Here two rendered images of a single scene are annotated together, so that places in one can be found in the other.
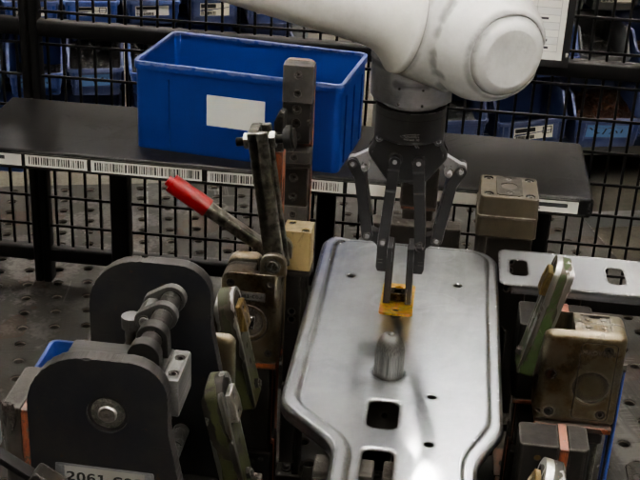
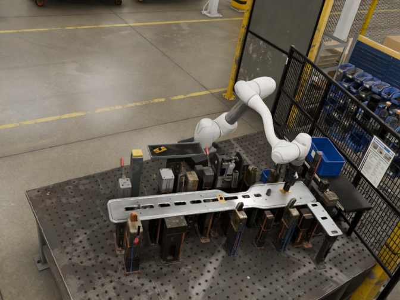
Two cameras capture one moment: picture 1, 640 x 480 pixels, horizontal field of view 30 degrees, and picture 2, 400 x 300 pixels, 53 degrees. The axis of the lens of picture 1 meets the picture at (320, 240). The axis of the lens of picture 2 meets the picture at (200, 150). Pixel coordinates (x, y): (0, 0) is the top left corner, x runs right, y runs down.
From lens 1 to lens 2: 1.96 m
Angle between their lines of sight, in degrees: 52
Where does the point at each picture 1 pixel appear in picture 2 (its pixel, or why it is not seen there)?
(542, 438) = (267, 213)
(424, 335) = (281, 196)
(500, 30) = (275, 153)
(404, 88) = not seen: hidden behind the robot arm
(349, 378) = (262, 190)
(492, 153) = (351, 194)
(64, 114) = not seen: hidden behind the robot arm
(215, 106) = (312, 152)
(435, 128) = (293, 167)
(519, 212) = (327, 199)
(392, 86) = not seen: hidden behind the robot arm
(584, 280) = (318, 213)
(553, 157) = (359, 203)
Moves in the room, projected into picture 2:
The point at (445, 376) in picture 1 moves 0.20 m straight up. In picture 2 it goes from (272, 200) to (280, 177)
